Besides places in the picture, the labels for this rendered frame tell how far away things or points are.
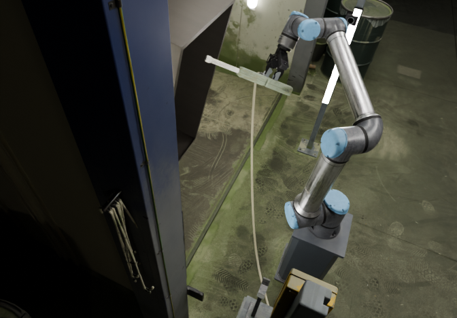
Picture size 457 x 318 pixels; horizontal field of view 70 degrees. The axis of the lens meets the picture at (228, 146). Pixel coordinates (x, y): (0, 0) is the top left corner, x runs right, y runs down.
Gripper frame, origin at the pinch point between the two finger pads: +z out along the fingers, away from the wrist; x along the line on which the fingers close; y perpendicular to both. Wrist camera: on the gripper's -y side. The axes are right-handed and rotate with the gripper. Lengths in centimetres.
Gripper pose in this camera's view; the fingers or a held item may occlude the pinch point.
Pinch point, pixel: (268, 83)
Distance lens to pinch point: 176.7
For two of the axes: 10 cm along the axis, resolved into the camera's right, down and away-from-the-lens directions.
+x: -8.9, -2.8, -3.5
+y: -2.0, -4.6, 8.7
